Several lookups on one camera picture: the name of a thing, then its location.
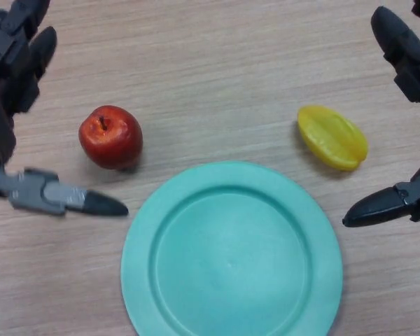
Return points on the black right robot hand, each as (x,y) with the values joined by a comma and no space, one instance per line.
(406,59)

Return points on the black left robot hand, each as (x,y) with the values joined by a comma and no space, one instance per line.
(3,80)

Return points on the red apple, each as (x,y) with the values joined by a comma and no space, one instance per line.
(110,143)

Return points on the green round plate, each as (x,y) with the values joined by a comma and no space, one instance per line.
(231,252)

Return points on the yellow starfruit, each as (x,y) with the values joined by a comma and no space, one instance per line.
(332,140)

